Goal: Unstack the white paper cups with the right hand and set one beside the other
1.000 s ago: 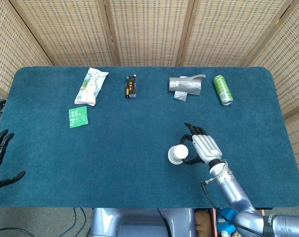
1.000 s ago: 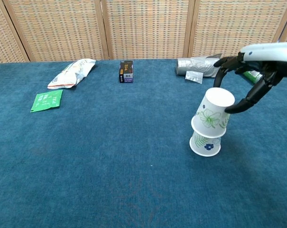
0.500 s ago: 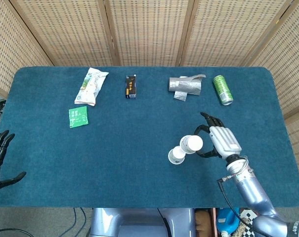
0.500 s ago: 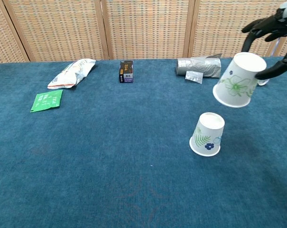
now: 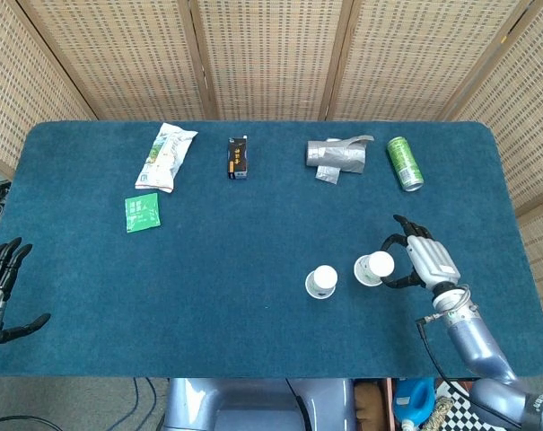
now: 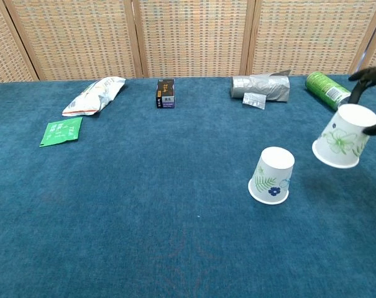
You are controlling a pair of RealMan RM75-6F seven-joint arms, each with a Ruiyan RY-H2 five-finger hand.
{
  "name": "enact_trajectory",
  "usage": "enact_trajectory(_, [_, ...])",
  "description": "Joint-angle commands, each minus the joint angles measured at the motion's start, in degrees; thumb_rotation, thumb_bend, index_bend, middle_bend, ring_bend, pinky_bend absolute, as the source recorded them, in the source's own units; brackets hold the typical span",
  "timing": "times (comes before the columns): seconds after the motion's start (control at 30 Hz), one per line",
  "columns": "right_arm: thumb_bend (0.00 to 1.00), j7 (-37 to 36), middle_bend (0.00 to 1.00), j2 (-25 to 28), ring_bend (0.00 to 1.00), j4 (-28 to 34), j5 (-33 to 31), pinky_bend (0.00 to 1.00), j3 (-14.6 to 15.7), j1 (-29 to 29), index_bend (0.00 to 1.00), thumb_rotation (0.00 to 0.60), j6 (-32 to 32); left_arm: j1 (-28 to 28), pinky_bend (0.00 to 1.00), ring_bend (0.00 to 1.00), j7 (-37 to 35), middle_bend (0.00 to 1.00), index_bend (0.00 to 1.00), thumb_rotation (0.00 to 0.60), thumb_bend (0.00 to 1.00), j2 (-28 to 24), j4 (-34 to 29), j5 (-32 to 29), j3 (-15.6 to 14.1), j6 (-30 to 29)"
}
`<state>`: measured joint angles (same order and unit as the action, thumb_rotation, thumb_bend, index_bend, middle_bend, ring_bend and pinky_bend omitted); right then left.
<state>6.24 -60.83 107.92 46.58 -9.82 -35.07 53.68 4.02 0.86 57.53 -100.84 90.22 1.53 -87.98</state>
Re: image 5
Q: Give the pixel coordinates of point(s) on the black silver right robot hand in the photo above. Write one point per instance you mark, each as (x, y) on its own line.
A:
(432, 262)

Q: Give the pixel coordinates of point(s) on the white paper cup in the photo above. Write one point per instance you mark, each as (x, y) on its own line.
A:
(381, 264)
(323, 276)

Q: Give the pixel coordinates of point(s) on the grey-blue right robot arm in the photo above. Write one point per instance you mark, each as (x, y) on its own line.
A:
(477, 345)

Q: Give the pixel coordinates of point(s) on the green drink can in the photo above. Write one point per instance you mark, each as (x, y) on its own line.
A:
(403, 161)

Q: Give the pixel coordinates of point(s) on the blue plastic jug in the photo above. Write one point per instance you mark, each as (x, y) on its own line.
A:
(414, 395)

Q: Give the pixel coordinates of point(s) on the silver foil package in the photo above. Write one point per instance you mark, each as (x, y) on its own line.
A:
(338, 157)

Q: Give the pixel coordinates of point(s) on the black white checkerboard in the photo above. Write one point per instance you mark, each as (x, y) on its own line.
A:
(459, 410)

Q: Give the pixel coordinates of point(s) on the green sachet packet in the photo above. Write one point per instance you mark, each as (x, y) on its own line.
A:
(142, 213)

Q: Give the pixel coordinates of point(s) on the brown plush item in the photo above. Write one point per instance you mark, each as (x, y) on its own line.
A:
(369, 404)

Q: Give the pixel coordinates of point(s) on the blue carpet table mat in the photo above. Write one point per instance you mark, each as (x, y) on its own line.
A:
(235, 251)

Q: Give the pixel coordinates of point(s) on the white snack bag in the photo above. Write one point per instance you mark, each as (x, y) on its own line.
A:
(163, 157)

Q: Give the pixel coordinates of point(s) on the black orange small carton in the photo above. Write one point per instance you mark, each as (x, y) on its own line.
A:
(238, 157)

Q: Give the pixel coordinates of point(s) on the grey-blue robot torso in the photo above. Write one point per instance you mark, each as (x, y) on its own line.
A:
(253, 404)

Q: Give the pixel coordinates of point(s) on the woven rattan folding screen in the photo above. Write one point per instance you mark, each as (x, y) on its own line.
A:
(271, 54)

